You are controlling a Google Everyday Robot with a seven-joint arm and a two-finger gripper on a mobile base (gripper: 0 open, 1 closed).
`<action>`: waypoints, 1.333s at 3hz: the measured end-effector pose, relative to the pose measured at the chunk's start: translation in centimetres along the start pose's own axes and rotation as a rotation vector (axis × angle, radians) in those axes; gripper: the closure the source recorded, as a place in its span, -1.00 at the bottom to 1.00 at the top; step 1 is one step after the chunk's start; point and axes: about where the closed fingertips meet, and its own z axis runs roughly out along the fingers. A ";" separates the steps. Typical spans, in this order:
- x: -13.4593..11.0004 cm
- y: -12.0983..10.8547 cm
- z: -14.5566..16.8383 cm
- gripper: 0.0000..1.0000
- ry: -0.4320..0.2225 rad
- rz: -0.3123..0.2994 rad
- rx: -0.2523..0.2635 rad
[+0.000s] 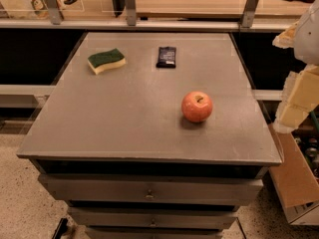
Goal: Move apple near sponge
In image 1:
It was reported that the brass upper drawer knob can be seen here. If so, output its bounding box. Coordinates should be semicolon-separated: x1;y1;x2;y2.
145;189;155;200

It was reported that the green and yellow sponge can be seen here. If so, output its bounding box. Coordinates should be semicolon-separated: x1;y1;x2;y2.
88;49;126;75

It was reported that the snack bag on shelf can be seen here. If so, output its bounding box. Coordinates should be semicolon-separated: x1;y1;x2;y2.
0;0;64;19

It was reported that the black snack packet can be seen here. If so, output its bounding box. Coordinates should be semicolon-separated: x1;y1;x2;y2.
157;47;176;69

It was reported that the cardboard box with cans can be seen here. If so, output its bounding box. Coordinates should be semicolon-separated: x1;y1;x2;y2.
268;124;319;226

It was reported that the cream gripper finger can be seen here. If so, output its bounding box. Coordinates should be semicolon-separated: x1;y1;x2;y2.
272;22;298;49
273;65;319;133

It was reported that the red apple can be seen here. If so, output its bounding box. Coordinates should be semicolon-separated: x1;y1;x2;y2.
181;92;213;122

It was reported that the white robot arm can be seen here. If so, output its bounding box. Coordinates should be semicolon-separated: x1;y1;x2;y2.
272;0;319;133

